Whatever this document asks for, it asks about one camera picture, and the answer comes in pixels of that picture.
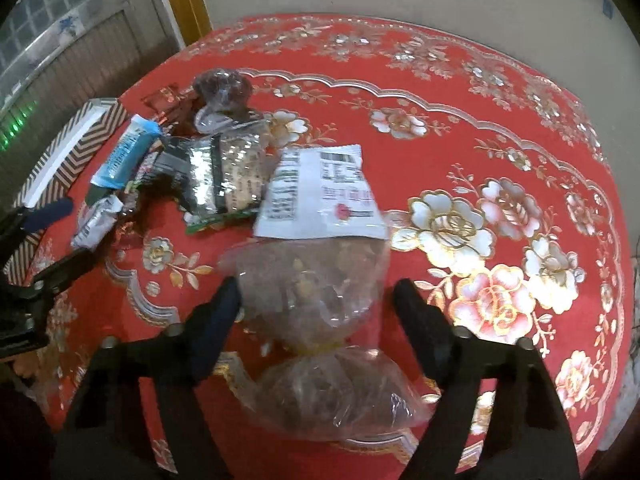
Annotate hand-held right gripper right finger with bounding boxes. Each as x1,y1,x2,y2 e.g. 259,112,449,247
392,279,583,480

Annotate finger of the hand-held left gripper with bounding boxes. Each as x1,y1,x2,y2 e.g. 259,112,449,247
0,197,75,246
0,248,96,312

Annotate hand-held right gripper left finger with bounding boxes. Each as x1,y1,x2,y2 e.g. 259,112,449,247
50,277,246,480

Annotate small silver snack packet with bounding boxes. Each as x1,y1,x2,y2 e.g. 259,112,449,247
70,187,123,251

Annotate blue snack packet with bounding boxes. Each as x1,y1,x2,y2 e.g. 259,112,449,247
90,114,163,190

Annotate white box with striped rim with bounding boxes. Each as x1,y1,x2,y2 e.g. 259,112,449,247
10,99,130,281

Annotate clear plastic bag of nuts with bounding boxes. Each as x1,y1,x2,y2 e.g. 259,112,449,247
217,237,436,443

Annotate dark coffee stick packet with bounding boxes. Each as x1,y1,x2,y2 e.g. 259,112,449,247
127,135,191,196

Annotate clear cracker packet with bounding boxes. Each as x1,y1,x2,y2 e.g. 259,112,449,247
172,120,273,236

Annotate white snack packet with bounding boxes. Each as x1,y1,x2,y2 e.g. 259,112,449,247
252,144,390,241

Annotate red foil packet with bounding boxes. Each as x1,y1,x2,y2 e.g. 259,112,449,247
160,105,198,136
141,85,183,113

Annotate blue flower window picture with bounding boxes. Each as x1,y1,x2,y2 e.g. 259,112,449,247
56,15,82,41

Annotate red floral tablecloth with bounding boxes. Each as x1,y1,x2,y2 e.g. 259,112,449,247
10,15,626,480

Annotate clear bag of dark candy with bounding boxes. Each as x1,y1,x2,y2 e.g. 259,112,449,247
192,67,261,136

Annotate glass block window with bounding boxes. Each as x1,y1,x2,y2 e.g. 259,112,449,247
0,0,151,91

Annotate slatted wall panel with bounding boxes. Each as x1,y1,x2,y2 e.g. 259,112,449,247
0,10,183,201

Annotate yellow door frame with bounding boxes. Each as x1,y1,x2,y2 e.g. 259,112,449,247
157,0,213,48

